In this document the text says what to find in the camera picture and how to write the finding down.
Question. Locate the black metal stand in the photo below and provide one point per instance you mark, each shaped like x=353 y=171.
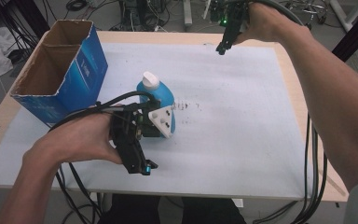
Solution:
x=354 y=31
x=31 y=14

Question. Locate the person's right hand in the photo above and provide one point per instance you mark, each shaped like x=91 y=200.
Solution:
x=267 y=23

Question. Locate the blue cardboard box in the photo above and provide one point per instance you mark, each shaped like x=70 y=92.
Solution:
x=87 y=71

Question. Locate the person's right leg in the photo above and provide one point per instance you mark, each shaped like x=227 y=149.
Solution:
x=211 y=211

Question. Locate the white metal post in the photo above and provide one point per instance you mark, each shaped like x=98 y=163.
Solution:
x=187 y=12

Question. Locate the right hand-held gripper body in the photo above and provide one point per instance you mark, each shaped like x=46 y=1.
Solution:
x=230 y=12

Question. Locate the person's left hand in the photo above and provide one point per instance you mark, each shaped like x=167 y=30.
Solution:
x=74 y=140

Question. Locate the dark computer equipment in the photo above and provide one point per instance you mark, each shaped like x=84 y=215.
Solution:
x=140 y=14

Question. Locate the white table mat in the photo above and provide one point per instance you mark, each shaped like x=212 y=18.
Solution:
x=230 y=124

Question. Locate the person's left leg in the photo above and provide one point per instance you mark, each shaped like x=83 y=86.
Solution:
x=130 y=210

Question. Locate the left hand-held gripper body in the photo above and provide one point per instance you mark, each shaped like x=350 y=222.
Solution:
x=127 y=137

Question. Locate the blue bottle with white cap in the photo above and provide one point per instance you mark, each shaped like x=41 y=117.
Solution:
x=160 y=91

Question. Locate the person's leg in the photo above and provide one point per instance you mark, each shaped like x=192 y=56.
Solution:
x=130 y=210
x=211 y=211

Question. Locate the office chair base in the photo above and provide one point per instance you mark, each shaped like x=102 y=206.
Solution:
x=309 y=9

